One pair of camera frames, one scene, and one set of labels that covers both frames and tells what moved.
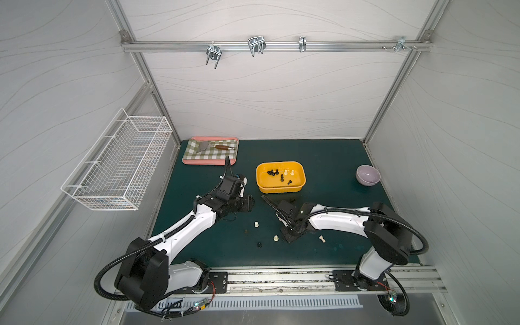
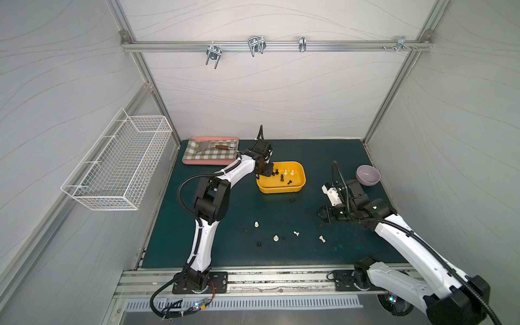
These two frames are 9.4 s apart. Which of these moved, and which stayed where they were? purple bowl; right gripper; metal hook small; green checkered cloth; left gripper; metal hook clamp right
Moved: left gripper; right gripper
Stayed: green checkered cloth; metal hook small; metal hook clamp right; purple bowl
